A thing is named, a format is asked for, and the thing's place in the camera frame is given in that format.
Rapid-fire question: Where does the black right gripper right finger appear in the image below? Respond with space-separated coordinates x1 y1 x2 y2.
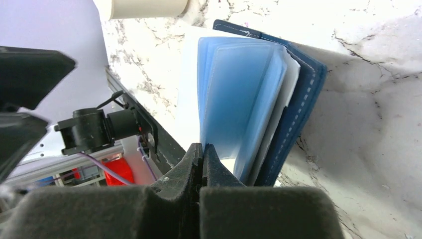
200 144 344 239

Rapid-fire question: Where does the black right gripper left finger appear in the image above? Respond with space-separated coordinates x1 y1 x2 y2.
0 143 203 239

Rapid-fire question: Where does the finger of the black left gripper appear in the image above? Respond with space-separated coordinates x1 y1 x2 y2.
0 112 48 182
0 46 76 111

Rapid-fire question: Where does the blue leather card holder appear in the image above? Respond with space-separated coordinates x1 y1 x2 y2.
174 19 328 187

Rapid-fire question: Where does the red container under table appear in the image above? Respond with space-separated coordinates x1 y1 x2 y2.
72 158 135 186

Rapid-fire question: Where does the black metal base rail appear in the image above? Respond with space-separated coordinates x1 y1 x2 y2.
54 70 186 174

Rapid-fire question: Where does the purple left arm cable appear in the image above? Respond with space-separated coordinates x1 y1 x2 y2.
77 136 159 186

